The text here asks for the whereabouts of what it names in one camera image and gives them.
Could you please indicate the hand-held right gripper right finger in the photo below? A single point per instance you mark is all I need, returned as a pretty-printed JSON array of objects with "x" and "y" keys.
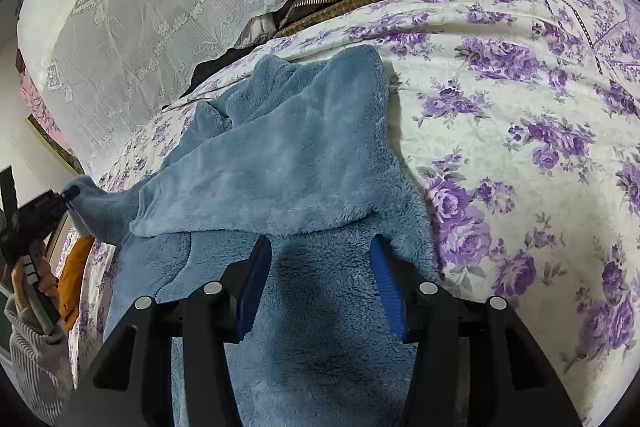
[{"x": 389, "y": 297}]

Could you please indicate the pink patterned cloth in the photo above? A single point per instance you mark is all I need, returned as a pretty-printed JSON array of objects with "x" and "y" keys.
[{"x": 36, "y": 99}]

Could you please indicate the white puffy garment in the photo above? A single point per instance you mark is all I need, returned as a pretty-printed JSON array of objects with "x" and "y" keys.
[{"x": 257, "y": 29}]

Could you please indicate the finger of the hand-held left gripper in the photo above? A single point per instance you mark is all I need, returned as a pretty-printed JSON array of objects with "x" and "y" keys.
[{"x": 70, "y": 194}]

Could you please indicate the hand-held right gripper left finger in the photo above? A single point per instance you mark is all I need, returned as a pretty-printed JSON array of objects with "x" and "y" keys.
[{"x": 254, "y": 287}]

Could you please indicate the white lace cover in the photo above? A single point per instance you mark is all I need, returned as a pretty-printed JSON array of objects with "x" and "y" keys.
[{"x": 165, "y": 7}]

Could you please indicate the purple floral bedsheet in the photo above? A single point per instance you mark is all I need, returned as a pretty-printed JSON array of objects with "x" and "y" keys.
[{"x": 525, "y": 187}]

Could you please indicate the person's left forearm grey sleeve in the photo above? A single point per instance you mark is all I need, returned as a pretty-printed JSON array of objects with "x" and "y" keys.
[{"x": 37, "y": 362}]

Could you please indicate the orange cloth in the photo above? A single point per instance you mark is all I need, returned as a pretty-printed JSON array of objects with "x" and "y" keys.
[{"x": 75, "y": 282}]

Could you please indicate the person's left hand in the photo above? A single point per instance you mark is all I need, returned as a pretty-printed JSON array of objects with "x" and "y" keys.
[{"x": 48, "y": 279}]

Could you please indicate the blue fleece garment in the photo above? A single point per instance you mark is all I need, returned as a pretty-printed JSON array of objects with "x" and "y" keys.
[{"x": 300, "y": 167}]

